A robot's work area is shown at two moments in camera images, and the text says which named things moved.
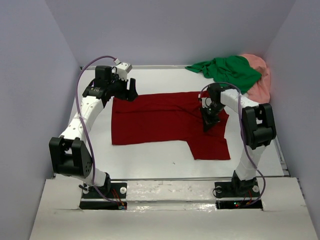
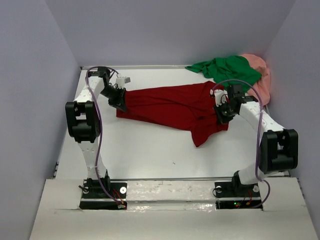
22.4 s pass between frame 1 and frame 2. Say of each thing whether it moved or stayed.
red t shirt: moved
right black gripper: moved
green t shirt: stayed
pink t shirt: stayed
